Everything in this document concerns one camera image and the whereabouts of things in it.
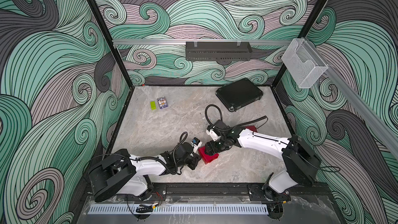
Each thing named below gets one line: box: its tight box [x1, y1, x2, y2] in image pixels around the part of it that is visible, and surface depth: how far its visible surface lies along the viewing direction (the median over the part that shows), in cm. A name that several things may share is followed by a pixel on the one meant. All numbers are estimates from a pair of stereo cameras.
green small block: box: [150, 100, 158, 111], surface depth 109 cm
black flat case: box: [215, 77, 264, 112], surface depth 113 cm
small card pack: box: [156, 95, 169, 110], surface depth 110 cm
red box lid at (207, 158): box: [197, 145, 220, 165], surface depth 82 cm
